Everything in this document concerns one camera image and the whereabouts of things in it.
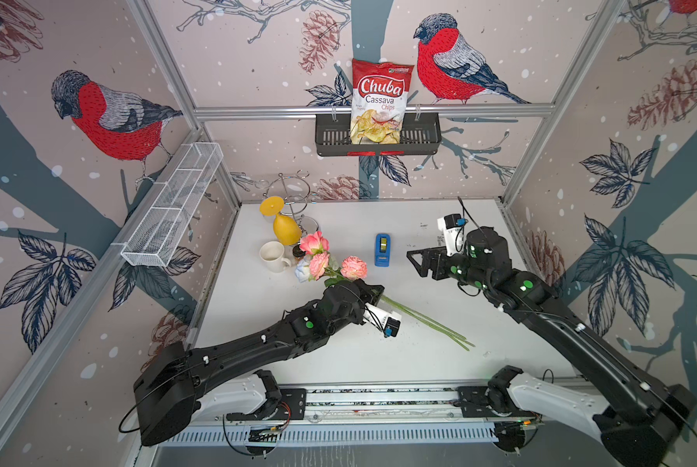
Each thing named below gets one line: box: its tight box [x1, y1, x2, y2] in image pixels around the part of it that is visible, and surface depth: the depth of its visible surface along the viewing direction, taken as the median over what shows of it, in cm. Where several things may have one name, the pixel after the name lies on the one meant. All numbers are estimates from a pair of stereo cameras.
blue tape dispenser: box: [374, 232, 392, 268], surface depth 103 cm
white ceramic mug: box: [258, 241, 292, 274], surface depth 97 cm
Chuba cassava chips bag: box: [350, 58, 415, 145], surface depth 86 cm
